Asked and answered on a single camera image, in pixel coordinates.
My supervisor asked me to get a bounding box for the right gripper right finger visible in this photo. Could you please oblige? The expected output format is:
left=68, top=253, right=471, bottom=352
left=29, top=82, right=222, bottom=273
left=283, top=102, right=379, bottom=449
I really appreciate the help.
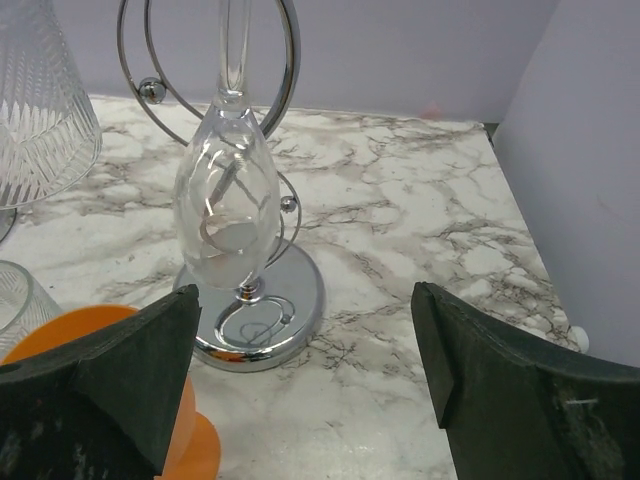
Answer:
left=411, top=282, right=639, bottom=479

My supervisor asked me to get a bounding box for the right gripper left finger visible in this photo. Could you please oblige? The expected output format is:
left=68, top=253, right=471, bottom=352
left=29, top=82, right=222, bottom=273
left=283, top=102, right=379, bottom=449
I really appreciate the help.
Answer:
left=1, top=285, right=201, bottom=479

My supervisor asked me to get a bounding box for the tall clear flute glass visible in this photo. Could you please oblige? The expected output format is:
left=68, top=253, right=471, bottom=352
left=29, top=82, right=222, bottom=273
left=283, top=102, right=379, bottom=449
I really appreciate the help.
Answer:
left=173, top=1, right=280, bottom=290

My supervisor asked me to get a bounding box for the small clear wine glass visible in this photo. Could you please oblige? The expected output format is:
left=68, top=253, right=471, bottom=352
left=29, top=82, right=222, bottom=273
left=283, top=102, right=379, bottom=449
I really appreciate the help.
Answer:
left=1, top=1, right=102, bottom=210

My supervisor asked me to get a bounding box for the short ribbed clear glass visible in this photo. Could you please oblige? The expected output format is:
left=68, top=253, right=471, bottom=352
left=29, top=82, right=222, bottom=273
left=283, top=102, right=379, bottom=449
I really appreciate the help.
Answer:
left=0, top=260, right=63, bottom=359

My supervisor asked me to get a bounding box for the scrolled chrome glass rack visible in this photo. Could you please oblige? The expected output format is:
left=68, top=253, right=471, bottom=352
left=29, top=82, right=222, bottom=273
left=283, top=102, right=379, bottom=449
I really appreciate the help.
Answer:
left=115, top=0, right=327, bottom=374

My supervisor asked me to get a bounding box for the orange plastic goblet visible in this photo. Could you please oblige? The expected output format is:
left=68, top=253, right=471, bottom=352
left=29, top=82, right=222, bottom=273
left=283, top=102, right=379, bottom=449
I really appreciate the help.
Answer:
left=1, top=304, right=221, bottom=479

